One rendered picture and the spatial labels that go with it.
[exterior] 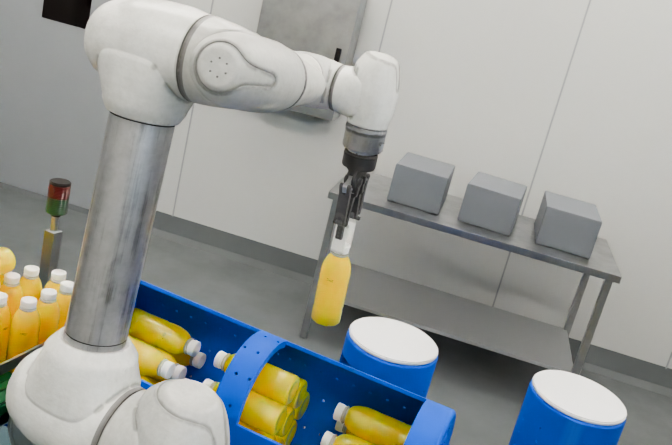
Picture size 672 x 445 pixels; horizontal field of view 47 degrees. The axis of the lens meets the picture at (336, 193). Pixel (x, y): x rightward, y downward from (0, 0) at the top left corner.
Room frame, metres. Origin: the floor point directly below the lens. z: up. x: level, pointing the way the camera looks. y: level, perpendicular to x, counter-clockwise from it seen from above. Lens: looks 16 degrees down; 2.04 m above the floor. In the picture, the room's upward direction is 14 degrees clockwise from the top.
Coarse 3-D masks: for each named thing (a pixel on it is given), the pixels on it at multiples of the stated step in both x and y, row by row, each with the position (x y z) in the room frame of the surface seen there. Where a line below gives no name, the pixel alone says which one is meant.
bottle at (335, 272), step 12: (324, 264) 1.63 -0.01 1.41; (336, 264) 1.62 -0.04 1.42; (348, 264) 1.64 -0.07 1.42; (324, 276) 1.62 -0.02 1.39; (336, 276) 1.62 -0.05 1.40; (348, 276) 1.63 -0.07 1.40; (324, 288) 1.62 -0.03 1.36; (336, 288) 1.62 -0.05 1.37; (324, 300) 1.62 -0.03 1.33; (336, 300) 1.62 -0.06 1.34; (312, 312) 1.64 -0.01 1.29; (324, 312) 1.62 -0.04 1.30; (336, 312) 1.63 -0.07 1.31; (324, 324) 1.62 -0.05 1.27; (336, 324) 1.64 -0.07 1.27
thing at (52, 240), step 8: (48, 232) 2.16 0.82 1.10; (56, 232) 2.17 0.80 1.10; (48, 240) 2.16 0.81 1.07; (56, 240) 2.17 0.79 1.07; (48, 248) 2.16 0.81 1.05; (56, 248) 2.17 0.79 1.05; (48, 256) 2.16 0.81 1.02; (56, 256) 2.18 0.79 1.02; (40, 264) 2.16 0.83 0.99; (48, 264) 2.15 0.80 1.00; (56, 264) 2.18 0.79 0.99; (40, 272) 2.16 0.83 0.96; (48, 272) 2.15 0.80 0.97; (48, 280) 2.16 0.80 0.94
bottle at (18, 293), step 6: (0, 288) 1.82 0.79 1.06; (6, 288) 1.81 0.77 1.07; (12, 288) 1.82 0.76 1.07; (18, 288) 1.83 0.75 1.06; (12, 294) 1.81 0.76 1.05; (18, 294) 1.83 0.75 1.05; (12, 300) 1.81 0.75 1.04; (18, 300) 1.82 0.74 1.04; (12, 306) 1.81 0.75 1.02; (18, 306) 1.82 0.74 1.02; (12, 312) 1.81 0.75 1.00
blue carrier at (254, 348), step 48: (144, 288) 1.77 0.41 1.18; (192, 336) 1.76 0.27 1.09; (240, 336) 1.71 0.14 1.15; (144, 384) 1.48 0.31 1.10; (240, 384) 1.44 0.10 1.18; (336, 384) 1.63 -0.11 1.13; (384, 384) 1.51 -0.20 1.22; (240, 432) 1.40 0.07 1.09; (336, 432) 1.60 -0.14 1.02; (432, 432) 1.37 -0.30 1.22
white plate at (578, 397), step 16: (544, 384) 2.08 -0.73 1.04; (560, 384) 2.11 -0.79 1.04; (576, 384) 2.14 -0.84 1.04; (592, 384) 2.16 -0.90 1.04; (544, 400) 2.00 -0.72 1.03; (560, 400) 2.01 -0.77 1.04; (576, 400) 2.03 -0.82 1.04; (592, 400) 2.06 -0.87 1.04; (608, 400) 2.08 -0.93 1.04; (576, 416) 1.94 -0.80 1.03; (592, 416) 1.96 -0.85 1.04; (608, 416) 1.98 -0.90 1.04; (624, 416) 2.01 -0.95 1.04
